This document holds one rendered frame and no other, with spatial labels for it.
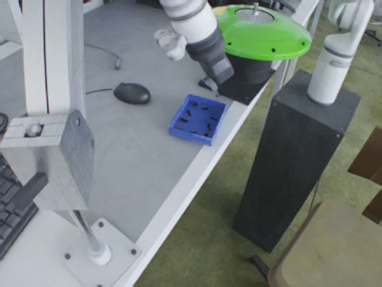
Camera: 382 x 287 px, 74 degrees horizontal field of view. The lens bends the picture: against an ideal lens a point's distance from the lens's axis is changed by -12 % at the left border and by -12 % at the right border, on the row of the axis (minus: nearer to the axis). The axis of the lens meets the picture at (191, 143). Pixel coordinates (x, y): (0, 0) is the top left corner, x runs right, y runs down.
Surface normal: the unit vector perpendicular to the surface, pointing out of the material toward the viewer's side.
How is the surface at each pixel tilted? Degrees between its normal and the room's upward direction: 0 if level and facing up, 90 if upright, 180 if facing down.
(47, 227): 0
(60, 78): 53
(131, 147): 0
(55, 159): 90
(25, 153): 90
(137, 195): 0
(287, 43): 23
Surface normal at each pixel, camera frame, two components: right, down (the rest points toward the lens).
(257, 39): 0.00, -0.39
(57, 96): 0.10, 0.17
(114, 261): 0.04, -0.69
